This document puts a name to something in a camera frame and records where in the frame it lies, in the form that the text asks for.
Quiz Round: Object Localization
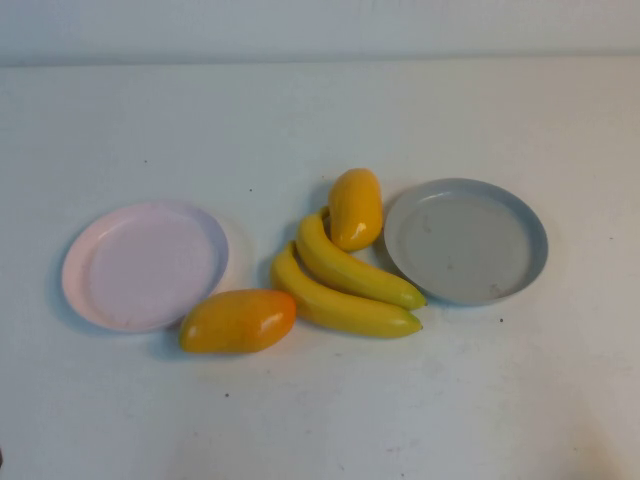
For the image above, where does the mango with orange blush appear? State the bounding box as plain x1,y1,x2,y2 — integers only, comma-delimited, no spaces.
178,288,298,355

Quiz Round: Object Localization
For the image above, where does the yellow banana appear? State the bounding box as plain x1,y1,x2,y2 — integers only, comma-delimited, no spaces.
295,205,429,309
270,240,424,339

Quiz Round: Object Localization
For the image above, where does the plain yellow mango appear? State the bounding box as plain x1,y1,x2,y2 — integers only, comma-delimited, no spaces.
327,168,384,252

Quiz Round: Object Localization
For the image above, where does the pink round plate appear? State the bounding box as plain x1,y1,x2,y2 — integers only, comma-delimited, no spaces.
61,200,230,334

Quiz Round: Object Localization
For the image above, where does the grey-blue round plate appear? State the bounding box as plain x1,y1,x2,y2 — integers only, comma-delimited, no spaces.
383,177,550,307

